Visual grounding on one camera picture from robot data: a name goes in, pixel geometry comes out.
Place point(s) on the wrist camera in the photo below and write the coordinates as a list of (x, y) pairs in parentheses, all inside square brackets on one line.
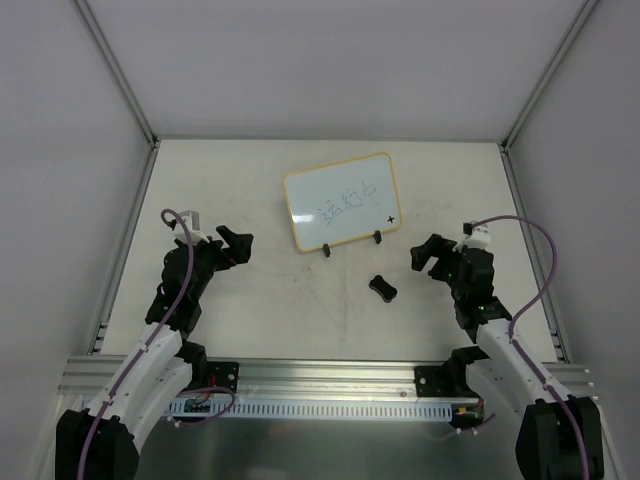
[(476, 235), (192, 222)]

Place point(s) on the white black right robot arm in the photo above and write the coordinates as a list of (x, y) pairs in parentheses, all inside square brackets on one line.
[(558, 433)]

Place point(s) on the left aluminium frame post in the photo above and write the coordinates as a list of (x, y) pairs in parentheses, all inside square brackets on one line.
[(97, 35)]

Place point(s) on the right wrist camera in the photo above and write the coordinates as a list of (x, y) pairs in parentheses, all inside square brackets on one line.
[(476, 235)]

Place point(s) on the white slotted cable duct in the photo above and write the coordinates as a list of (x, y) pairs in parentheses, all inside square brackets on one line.
[(341, 410)]

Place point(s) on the right aluminium frame post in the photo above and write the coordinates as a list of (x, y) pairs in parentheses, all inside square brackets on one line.
[(559, 54)]

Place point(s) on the aluminium mounting rail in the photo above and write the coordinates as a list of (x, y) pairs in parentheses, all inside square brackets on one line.
[(306, 379)]

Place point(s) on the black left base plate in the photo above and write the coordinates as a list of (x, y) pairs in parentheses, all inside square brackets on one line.
[(222, 374)]

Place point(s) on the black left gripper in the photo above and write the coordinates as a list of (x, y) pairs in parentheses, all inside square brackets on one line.
[(220, 251)]

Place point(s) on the black felt whiteboard eraser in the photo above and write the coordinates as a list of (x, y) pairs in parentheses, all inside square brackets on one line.
[(385, 290)]

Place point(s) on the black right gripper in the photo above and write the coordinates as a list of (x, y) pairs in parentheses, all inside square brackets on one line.
[(443, 262)]

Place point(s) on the aluminium frame post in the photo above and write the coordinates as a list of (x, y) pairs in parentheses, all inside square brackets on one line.
[(559, 54), (97, 35)]

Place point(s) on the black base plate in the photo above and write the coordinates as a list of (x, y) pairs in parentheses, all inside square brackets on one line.
[(222, 374), (441, 382)]

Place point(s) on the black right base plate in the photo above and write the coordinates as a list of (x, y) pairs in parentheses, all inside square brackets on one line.
[(441, 382)]

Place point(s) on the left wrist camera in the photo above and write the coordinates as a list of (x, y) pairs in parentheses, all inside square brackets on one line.
[(192, 222)]

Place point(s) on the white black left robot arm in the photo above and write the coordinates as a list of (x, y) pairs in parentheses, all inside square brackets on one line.
[(104, 440)]

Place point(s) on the yellow framed small whiteboard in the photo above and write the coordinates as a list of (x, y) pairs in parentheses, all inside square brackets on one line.
[(343, 202)]

